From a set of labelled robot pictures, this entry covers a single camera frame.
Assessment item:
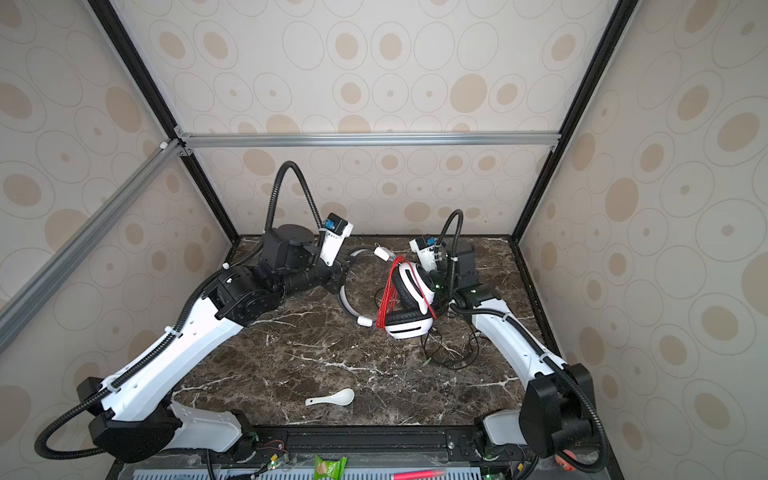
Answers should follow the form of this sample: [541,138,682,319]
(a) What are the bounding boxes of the white headphones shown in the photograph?
[337,246,437,340]

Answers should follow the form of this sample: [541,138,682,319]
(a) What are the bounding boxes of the red headphone cable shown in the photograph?
[375,254,439,332]

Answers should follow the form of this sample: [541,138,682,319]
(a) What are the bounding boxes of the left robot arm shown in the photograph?
[34,161,352,463]

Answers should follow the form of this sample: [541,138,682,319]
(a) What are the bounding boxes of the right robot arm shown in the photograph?
[436,209,611,474]

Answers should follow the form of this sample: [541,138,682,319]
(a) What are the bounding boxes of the white ceramic spoon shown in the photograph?
[305,388,355,406]

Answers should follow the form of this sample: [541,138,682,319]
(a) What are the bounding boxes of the pink pen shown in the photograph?
[391,469,447,480]

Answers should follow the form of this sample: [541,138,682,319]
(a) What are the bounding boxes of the green snack packet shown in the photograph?
[313,456,348,480]

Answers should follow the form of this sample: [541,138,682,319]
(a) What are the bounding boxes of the red round button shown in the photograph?
[555,455,575,472]

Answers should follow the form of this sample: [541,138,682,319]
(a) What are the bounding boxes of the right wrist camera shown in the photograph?
[409,236,448,273]

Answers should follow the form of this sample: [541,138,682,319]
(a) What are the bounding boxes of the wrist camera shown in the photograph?
[320,213,354,267]
[409,236,448,273]

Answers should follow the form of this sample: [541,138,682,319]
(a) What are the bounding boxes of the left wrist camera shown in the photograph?
[320,213,354,267]

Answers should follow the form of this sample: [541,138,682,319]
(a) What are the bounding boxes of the black headphone cable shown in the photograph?
[374,281,484,371]

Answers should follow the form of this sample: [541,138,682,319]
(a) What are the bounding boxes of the horizontal aluminium rail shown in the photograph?
[181,131,561,148]

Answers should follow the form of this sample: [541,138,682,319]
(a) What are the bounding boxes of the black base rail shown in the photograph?
[93,410,611,471]

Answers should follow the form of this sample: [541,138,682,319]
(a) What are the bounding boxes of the left slanted aluminium rail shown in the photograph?
[1,139,181,350]

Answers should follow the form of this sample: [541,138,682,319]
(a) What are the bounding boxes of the left black frame post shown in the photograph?
[87,0,240,244]

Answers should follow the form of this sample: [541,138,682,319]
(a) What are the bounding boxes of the black frame post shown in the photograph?
[510,0,639,246]
[87,0,240,244]

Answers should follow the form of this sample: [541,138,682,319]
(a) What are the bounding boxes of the right black frame post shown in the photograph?
[510,0,639,246]

